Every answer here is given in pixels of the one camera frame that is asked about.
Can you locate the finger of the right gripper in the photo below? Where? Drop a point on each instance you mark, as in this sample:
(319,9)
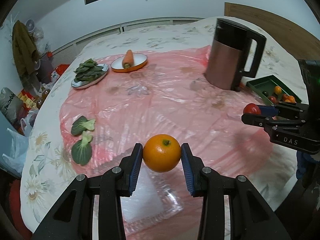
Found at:
(285,110)
(270,123)

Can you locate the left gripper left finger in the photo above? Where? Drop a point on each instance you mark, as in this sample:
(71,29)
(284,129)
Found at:
(71,216)

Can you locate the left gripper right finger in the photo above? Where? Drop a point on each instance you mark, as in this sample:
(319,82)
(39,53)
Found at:
(251,216)

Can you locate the red apple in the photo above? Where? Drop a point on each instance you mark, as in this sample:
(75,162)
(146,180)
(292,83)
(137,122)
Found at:
(273,99)
(252,108)
(285,97)

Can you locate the small orange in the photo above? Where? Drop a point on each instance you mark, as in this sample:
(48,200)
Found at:
(277,90)

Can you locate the lone orange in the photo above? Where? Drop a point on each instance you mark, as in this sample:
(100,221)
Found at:
(161,153)

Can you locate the green metal tray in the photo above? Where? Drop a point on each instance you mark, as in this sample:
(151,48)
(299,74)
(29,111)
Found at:
(268,83)

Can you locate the red cushion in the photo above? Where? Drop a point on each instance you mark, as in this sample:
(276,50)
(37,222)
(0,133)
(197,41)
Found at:
(15,210)

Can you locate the wooden headboard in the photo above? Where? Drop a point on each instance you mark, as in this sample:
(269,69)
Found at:
(297,41)

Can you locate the bok choy leaf lower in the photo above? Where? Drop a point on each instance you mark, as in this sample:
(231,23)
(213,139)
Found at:
(82,150)

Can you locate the bok choy leaf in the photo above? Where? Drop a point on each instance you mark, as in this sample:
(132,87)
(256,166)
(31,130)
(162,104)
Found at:
(82,124)
(82,150)

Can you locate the clear glass square dish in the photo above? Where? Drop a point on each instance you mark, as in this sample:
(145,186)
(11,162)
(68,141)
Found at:
(152,202)

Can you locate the black copper electric kettle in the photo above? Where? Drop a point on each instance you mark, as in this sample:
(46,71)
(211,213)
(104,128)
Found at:
(229,53)

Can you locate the clear plastic bag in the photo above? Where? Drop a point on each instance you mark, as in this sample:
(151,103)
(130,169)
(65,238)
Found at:
(15,159)

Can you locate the bok choy leaf upper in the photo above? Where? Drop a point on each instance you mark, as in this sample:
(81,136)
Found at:
(82,124)

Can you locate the pink plastic sheet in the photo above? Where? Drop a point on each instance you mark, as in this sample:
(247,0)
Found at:
(168,96)

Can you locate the grey printed bag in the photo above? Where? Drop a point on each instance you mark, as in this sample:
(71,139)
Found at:
(10,105)

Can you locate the grey plate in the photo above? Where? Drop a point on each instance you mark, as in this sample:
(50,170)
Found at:
(81,85)

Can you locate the floral bed quilt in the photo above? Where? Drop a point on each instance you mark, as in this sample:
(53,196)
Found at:
(49,168)

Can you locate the orange rimmed white plate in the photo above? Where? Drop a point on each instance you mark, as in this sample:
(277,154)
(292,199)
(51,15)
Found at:
(140,60)

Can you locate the pile of green leaves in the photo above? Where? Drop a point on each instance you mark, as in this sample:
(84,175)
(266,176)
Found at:
(88,71)

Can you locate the purple bin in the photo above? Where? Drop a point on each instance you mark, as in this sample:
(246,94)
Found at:
(45,70)

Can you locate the red bag on floor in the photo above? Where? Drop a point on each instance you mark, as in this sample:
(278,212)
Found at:
(58,71)

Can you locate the orange carrot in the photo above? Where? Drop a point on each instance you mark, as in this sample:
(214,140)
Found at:
(128,60)

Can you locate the olive green hanging coat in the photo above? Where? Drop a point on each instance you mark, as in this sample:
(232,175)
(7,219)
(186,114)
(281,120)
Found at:
(24,50)

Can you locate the small white fan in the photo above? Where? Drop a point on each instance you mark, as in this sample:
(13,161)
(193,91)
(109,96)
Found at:
(30,25)

